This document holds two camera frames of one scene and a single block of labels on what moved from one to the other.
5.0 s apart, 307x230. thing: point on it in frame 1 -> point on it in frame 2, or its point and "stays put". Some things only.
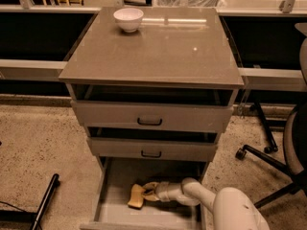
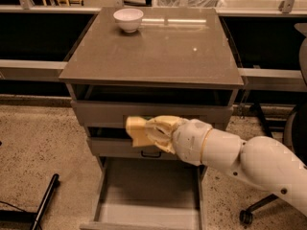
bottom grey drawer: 111,209 stays put
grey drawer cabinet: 154,100 stays put
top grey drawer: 148,116 stays put
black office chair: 295,139 stays put
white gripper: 162,191 -> 189,140
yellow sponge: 136,198 -> 136,129
